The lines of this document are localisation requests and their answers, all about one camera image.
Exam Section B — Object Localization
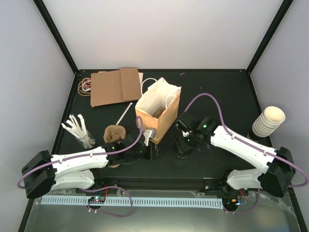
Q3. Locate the black printed coffee cup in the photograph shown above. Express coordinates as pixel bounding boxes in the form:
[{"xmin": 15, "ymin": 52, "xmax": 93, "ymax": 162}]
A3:
[{"xmin": 174, "ymin": 143, "xmax": 192, "ymax": 160}]

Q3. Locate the cardboard cup carrier stack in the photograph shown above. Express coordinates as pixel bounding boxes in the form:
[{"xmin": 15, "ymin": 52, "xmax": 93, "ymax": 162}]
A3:
[{"xmin": 103, "ymin": 124, "xmax": 126, "ymax": 169}]

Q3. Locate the single cardboard cup carrier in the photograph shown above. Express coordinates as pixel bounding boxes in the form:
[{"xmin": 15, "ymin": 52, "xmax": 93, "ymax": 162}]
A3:
[{"xmin": 153, "ymin": 107, "xmax": 165, "ymax": 118}]

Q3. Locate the yellow paper takeout bag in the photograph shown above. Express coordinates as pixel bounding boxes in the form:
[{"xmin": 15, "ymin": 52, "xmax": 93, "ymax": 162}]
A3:
[{"xmin": 135, "ymin": 77, "xmax": 182, "ymax": 144}]

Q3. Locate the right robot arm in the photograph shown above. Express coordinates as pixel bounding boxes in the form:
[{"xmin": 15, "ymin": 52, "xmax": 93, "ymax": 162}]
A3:
[{"xmin": 175, "ymin": 112, "xmax": 296, "ymax": 198}]

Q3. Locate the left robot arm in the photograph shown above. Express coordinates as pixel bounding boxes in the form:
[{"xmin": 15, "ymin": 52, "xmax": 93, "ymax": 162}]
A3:
[{"xmin": 18, "ymin": 130, "xmax": 163, "ymax": 199}]

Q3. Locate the black cup lid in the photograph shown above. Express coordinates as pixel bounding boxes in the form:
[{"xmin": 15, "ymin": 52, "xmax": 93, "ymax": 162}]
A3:
[{"xmin": 197, "ymin": 143, "xmax": 211, "ymax": 155}]

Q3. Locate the white wrapped straw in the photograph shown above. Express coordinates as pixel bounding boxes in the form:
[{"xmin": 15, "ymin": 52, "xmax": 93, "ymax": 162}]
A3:
[{"xmin": 115, "ymin": 102, "xmax": 133, "ymax": 125}]

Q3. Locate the cup of wrapped straws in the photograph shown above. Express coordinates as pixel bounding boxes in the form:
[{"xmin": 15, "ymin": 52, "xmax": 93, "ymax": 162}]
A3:
[{"xmin": 61, "ymin": 114, "xmax": 96, "ymax": 149}]

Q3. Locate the brown flat paper bag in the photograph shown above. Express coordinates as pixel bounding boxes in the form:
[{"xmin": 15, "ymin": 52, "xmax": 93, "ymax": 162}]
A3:
[{"xmin": 78, "ymin": 68, "xmax": 142, "ymax": 107}]

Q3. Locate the stack of paper cups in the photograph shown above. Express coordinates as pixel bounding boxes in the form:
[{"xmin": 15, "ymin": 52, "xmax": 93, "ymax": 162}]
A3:
[{"xmin": 247, "ymin": 106, "xmax": 286, "ymax": 141}]

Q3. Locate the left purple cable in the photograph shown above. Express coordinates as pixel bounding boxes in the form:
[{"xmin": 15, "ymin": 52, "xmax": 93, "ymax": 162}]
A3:
[{"xmin": 16, "ymin": 116, "xmax": 145, "ymax": 189}]

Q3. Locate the purple cable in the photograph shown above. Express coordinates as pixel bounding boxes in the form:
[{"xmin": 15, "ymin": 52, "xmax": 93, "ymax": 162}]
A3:
[
  {"xmin": 187, "ymin": 93, "xmax": 309, "ymax": 188},
  {"xmin": 16, "ymin": 116, "xmax": 145, "ymax": 189}
]

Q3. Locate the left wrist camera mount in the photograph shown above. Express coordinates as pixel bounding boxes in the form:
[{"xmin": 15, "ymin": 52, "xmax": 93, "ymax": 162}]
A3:
[{"xmin": 143, "ymin": 129, "xmax": 156, "ymax": 146}]

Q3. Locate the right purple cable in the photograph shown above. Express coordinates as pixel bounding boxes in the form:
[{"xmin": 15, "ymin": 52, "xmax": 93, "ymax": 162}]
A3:
[{"xmin": 187, "ymin": 93, "xmax": 309, "ymax": 188}]

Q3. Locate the white slotted cable duct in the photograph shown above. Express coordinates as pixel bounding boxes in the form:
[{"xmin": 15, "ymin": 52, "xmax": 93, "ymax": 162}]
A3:
[{"xmin": 41, "ymin": 195, "xmax": 223, "ymax": 209}]

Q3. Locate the black frame post right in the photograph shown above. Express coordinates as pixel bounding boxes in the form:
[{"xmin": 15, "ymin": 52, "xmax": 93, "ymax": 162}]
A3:
[{"xmin": 246, "ymin": 0, "xmax": 293, "ymax": 74}]

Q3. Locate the black frame post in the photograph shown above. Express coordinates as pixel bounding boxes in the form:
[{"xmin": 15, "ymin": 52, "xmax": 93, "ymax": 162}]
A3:
[
  {"xmin": 246, "ymin": 0, "xmax": 293, "ymax": 74},
  {"xmin": 33, "ymin": 0, "xmax": 79, "ymax": 74}
]

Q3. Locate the black frame post left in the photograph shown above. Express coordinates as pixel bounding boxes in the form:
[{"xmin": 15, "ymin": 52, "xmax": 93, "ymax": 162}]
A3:
[{"xmin": 33, "ymin": 0, "xmax": 79, "ymax": 74}]

